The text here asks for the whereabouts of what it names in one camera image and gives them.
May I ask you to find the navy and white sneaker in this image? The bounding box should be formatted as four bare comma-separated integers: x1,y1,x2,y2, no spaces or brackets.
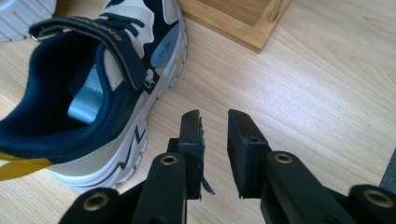
0,0,189,194
0,0,58,43

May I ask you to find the wooden shoe rack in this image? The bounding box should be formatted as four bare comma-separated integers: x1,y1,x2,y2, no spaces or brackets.
176,0,293,53

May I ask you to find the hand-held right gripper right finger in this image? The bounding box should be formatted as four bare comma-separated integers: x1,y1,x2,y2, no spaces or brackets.
226,108,273,200

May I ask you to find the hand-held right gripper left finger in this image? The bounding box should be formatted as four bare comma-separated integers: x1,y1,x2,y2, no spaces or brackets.
167,108,216,201

